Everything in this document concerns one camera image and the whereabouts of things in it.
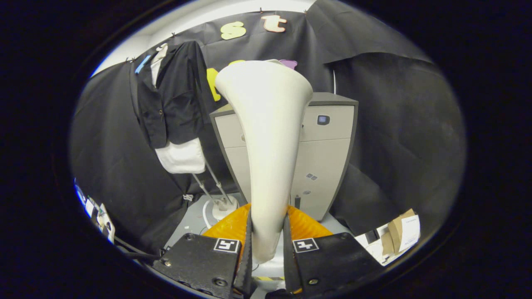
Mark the black backdrop cloth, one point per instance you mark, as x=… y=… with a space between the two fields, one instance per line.
x=395 y=145

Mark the small cabinet display screen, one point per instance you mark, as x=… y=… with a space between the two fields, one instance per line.
x=323 y=120

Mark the white plastic clothes hanger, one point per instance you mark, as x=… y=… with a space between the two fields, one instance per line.
x=162 y=47

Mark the grey cabinet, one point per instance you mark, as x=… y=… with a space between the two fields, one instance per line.
x=324 y=166

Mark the white paper sheets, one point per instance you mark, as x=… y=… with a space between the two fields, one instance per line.
x=104 y=220

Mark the black suit jacket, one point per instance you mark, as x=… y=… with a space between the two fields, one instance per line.
x=174 y=104

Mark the white flat packaging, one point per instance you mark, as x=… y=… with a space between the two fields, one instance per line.
x=374 y=253

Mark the white shirt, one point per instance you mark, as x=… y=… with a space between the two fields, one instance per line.
x=183 y=158

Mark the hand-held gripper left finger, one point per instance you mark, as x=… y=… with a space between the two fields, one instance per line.
x=246 y=270

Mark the blue lit screen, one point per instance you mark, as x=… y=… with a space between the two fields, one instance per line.
x=80 y=193

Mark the brown cardboard box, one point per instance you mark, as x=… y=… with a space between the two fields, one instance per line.
x=397 y=228

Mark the white garment steamer base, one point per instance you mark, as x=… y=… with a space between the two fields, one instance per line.
x=223 y=211

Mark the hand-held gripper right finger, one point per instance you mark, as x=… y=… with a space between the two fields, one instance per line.
x=289 y=270

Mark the white garment steamer head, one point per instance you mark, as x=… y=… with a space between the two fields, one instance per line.
x=270 y=145

